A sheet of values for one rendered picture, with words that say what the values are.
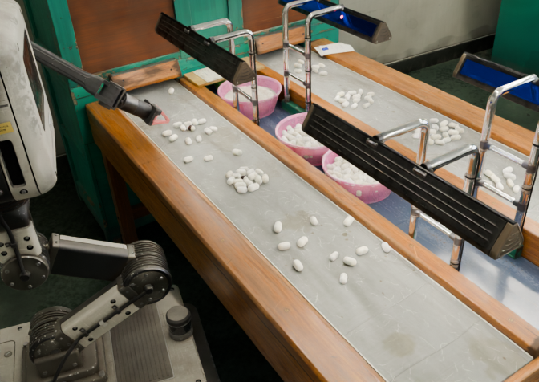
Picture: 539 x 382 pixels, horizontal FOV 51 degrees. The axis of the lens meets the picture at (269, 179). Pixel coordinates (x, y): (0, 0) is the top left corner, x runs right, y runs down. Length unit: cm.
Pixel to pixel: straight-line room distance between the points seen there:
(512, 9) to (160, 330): 344
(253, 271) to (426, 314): 43
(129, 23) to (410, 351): 169
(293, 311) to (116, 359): 59
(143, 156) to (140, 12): 69
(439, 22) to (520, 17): 56
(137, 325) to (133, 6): 127
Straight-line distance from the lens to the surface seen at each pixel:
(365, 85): 248
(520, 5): 441
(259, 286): 144
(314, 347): 131
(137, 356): 173
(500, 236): 113
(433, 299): 147
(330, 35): 298
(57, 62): 197
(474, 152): 132
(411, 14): 436
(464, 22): 478
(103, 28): 242
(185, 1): 251
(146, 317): 182
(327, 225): 166
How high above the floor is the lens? 177
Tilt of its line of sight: 34 degrees down
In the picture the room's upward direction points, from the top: 3 degrees counter-clockwise
